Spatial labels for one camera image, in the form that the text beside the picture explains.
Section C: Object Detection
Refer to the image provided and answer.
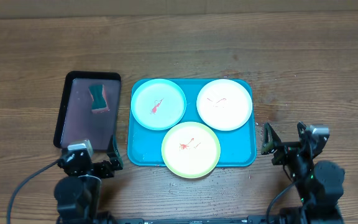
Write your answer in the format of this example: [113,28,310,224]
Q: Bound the white plate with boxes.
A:
[196,79,253,131]

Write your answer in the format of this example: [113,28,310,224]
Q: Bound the green and pink sponge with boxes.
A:
[88,84,109,114]

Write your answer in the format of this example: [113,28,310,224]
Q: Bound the light blue plate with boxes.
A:
[131,79,186,131]

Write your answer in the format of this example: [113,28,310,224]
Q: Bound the yellow-green plate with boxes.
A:
[161,121,221,179]

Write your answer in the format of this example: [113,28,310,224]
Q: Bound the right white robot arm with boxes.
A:
[261,122,345,223]

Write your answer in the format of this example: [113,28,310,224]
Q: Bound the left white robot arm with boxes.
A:
[54,136,123,224]

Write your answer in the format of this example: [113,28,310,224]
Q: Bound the black tray with water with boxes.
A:
[53,71,121,151]

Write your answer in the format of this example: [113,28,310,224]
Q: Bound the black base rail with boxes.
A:
[116,215,285,224]

